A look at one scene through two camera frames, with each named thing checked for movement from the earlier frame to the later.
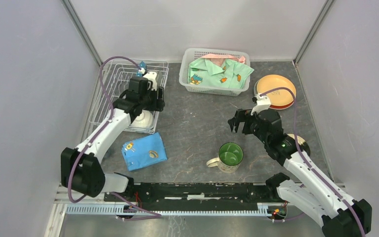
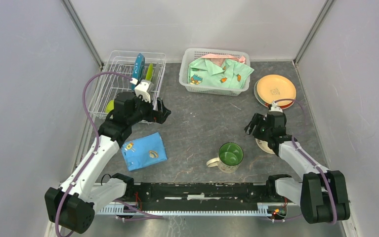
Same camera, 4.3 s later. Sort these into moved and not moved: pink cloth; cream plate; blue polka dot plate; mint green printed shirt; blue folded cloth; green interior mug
Moved: cream plate; blue polka dot plate
Not moved: pink cloth; blue folded cloth; green interior mug; mint green printed shirt
